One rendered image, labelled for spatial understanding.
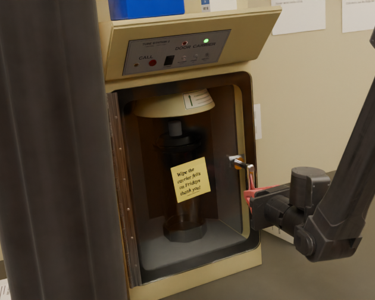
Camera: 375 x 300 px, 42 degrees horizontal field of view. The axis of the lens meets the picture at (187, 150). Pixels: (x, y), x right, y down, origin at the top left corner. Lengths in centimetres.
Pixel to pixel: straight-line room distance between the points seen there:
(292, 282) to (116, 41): 62
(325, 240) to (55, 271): 61
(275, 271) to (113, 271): 95
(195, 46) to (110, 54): 16
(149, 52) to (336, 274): 63
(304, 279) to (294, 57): 78
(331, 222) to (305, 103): 96
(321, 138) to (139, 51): 103
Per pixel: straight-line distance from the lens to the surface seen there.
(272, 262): 117
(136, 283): 102
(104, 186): 19
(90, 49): 18
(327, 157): 178
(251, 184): 100
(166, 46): 85
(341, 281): 111
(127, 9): 80
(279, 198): 92
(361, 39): 181
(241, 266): 114
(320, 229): 78
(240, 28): 90
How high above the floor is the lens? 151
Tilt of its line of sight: 16 degrees down
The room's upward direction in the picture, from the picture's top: 5 degrees counter-clockwise
